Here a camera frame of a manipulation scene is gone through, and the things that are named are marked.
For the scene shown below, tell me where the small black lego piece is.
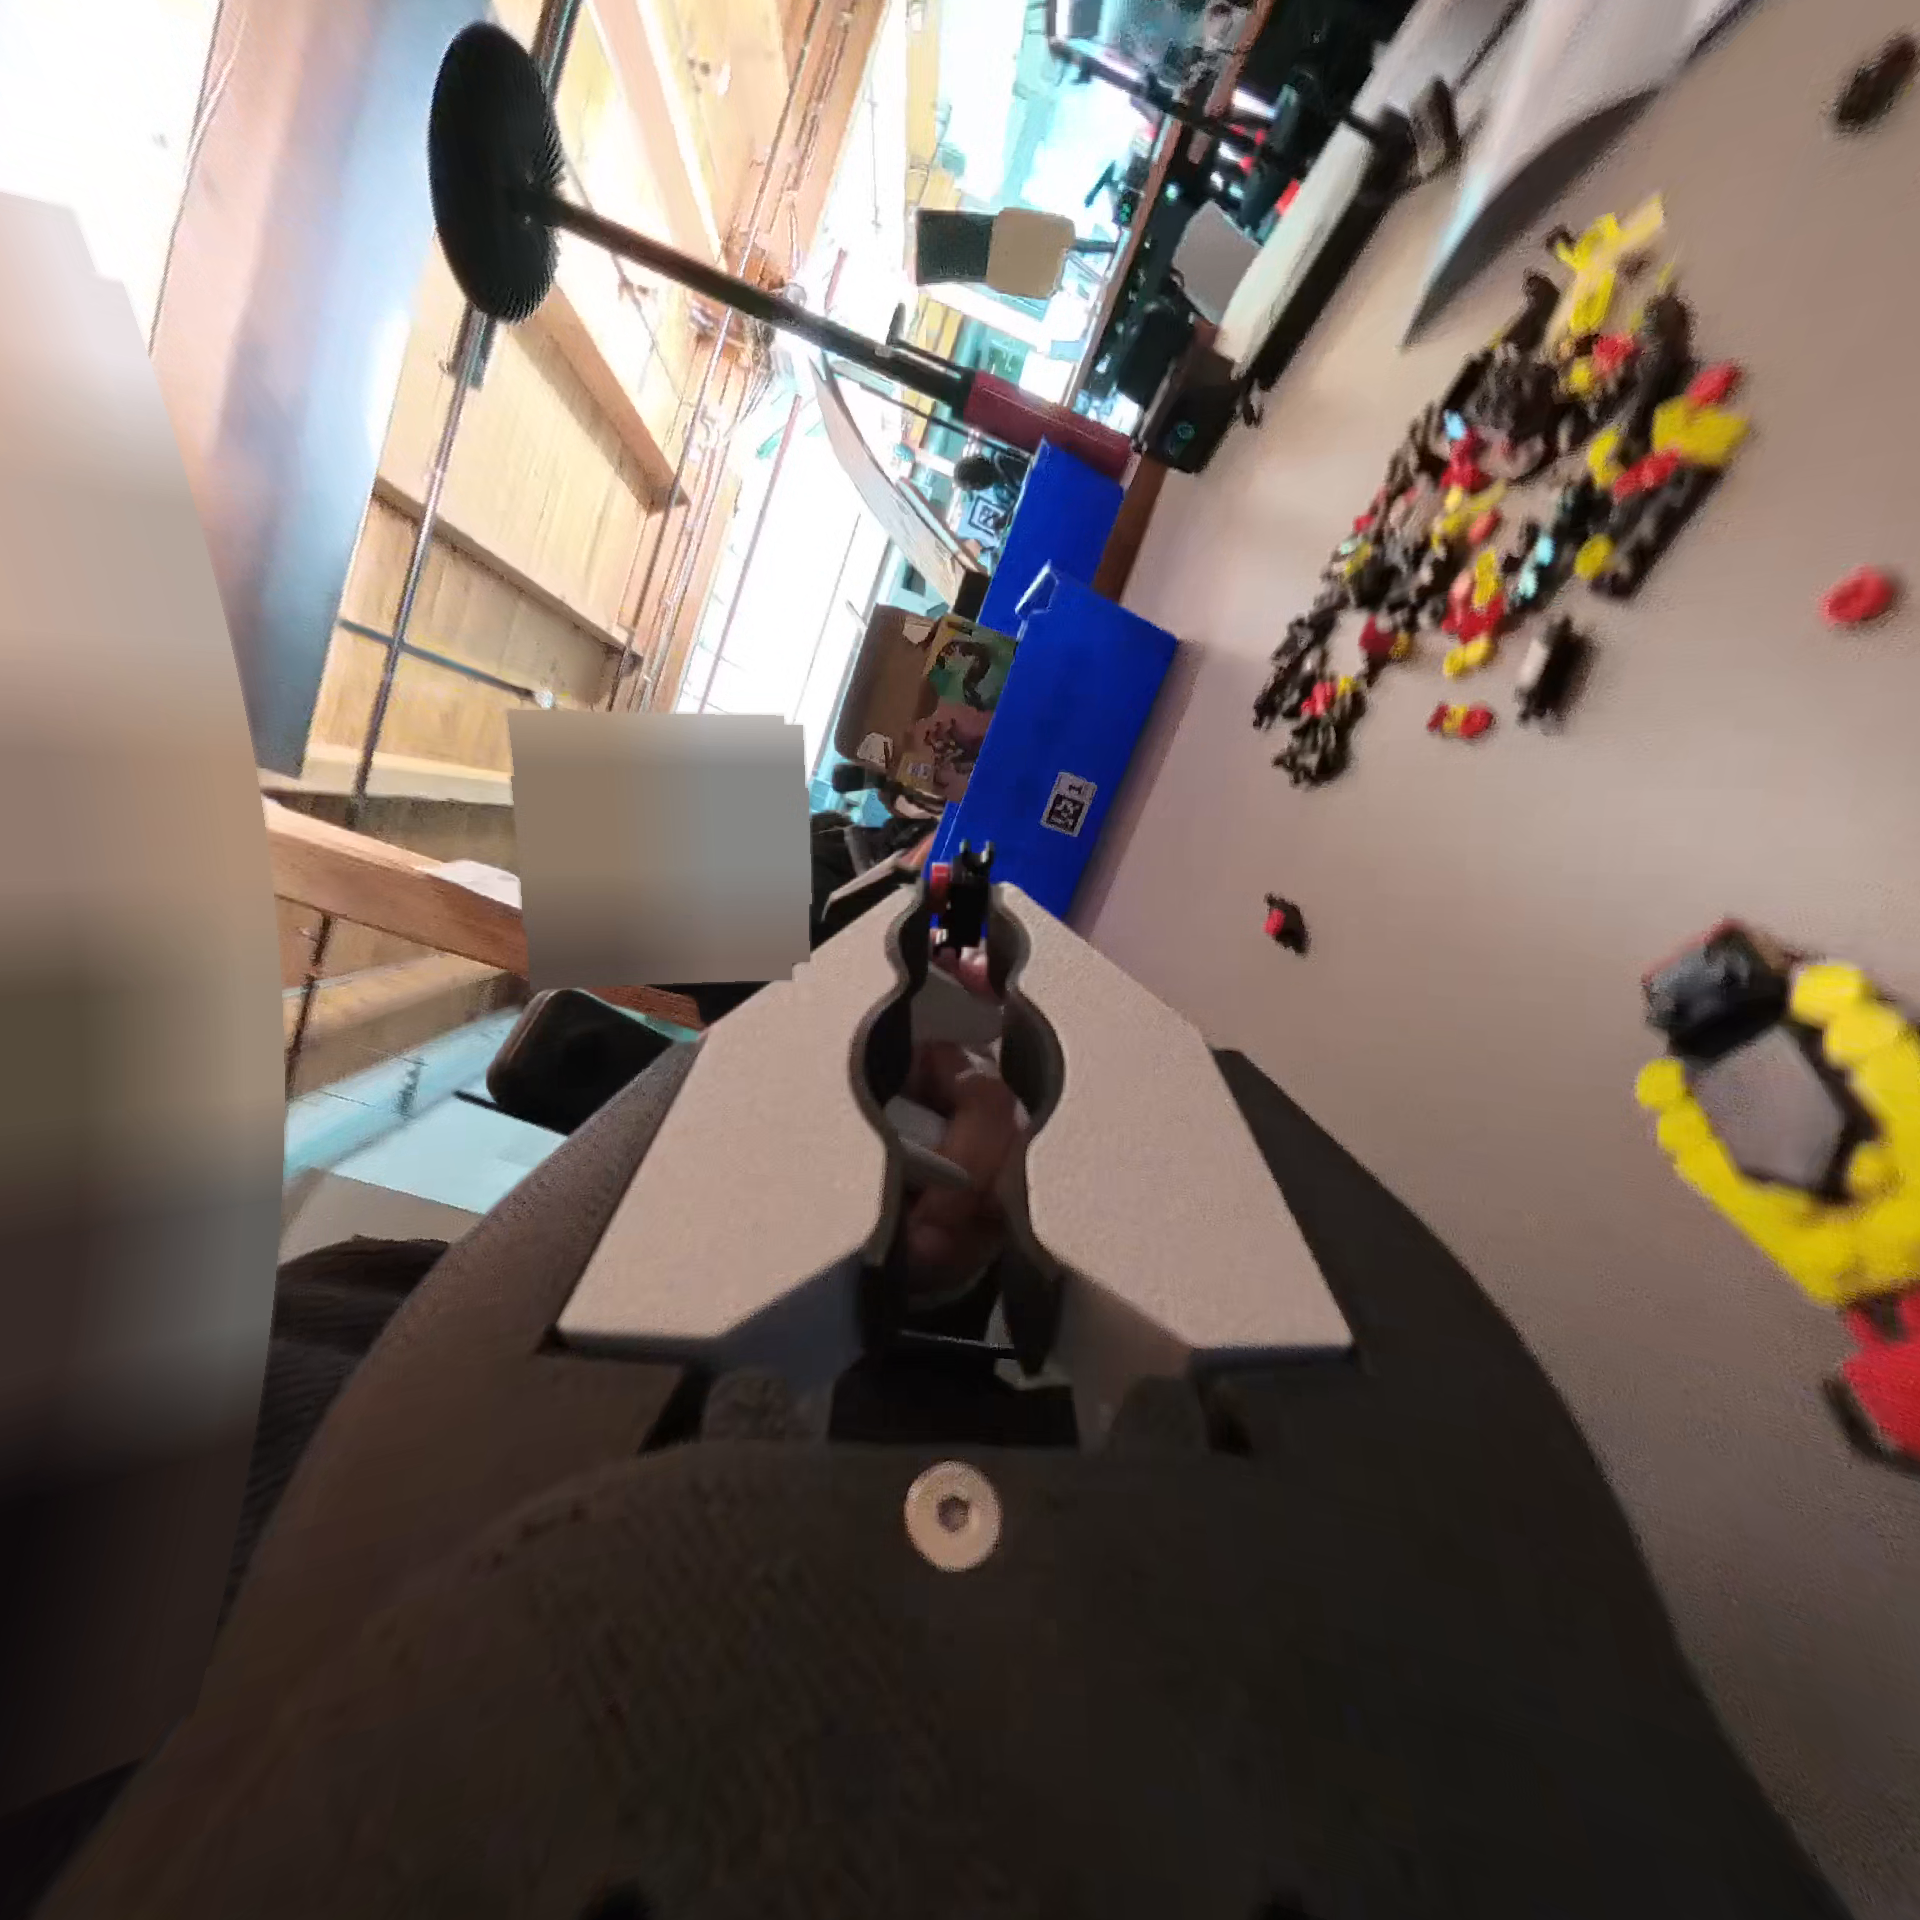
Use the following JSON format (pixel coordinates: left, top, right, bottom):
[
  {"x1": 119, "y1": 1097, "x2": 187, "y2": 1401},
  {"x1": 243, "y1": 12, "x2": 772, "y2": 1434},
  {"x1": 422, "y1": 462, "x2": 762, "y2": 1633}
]
[{"x1": 1830, "y1": 33, "x2": 1920, "y2": 135}]

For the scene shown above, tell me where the wooden ceiling beam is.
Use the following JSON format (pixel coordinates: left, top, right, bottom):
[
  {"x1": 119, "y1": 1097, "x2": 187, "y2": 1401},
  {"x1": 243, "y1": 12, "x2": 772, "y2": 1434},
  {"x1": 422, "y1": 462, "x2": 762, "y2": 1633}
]
[{"x1": 262, "y1": 801, "x2": 706, "y2": 1039}]

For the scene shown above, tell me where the cardboard lego box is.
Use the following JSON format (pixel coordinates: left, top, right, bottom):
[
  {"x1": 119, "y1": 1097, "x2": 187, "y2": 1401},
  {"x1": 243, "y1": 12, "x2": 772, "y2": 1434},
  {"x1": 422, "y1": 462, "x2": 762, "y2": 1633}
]
[{"x1": 829, "y1": 599, "x2": 1025, "y2": 818}]

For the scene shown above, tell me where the person's left hand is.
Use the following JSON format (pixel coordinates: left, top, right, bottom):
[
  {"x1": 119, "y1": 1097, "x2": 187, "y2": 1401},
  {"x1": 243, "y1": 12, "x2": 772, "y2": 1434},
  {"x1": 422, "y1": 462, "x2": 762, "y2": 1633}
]
[{"x1": 895, "y1": 1043, "x2": 1037, "y2": 1295}]

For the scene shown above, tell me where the beige panel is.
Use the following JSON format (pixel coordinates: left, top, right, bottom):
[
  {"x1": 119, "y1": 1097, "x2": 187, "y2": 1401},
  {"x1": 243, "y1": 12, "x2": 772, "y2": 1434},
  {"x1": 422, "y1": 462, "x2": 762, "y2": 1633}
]
[{"x1": 911, "y1": 207, "x2": 1076, "y2": 297}]

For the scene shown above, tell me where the dark red cushion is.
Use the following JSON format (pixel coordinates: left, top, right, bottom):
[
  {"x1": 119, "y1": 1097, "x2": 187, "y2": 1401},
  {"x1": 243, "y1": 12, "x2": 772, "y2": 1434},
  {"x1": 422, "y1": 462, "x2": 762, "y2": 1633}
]
[{"x1": 964, "y1": 373, "x2": 1130, "y2": 473}]

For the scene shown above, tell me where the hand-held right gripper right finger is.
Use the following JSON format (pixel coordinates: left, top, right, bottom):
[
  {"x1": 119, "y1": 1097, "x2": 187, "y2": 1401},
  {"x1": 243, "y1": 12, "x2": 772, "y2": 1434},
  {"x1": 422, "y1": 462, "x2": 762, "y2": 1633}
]
[{"x1": 997, "y1": 885, "x2": 1355, "y2": 1443}]

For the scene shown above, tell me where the black device green light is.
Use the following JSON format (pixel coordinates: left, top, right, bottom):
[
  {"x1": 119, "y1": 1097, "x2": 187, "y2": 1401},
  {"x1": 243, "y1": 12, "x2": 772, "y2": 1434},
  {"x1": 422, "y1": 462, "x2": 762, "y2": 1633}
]
[{"x1": 1131, "y1": 342, "x2": 1265, "y2": 477}]

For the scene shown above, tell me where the blue plastic bin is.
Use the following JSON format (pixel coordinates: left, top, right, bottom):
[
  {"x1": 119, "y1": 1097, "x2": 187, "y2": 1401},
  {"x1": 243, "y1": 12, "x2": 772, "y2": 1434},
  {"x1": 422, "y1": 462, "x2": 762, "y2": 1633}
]
[{"x1": 979, "y1": 439, "x2": 1130, "y2": 634}]

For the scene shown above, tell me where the pile of lego pieces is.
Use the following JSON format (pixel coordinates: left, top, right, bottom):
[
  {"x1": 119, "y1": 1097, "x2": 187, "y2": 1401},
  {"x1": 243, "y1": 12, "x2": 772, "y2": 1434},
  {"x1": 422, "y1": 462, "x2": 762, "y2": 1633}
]
[{"x1": 1252, "y1": 191, "x2": 1754, "y2": 791}]

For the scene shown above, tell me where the blue bin with white tag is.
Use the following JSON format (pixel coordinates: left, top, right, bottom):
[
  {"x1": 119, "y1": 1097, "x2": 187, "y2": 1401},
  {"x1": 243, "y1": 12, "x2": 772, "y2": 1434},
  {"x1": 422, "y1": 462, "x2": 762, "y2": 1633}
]
[{"x1": 941, "y1": 566, "x2": 1181, "y2": 924}]

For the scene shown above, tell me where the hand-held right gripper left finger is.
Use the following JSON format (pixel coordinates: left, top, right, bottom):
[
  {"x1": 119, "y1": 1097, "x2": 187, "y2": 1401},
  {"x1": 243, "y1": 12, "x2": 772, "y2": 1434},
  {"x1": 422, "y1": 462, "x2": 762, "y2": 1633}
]
[{"x1": 557, "y1": 885, "x2": 921, "y2": 1439}]

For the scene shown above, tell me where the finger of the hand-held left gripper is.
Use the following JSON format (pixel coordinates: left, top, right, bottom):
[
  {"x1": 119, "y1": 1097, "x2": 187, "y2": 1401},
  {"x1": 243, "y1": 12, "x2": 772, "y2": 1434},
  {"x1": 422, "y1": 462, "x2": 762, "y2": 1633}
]
[{"x1": 919, "y1": 959, "x2": 1007, "y2": 1051}]

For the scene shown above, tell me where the yellow red lego car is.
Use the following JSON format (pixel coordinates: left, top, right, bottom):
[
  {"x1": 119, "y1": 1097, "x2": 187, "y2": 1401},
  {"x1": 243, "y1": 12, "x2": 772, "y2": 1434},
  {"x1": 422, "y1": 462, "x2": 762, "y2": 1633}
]
[{"x1": 1633, "y1": 921, "x2": 1920, "y2": 1474}]

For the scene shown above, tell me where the black lego part red stud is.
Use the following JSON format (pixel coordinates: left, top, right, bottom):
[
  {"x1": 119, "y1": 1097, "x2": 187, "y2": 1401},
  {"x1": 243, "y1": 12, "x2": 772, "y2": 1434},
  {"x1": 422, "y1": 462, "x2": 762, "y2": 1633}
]
[{"x1": 929, "y1": 838, "x2": 995, "y2": 954}]

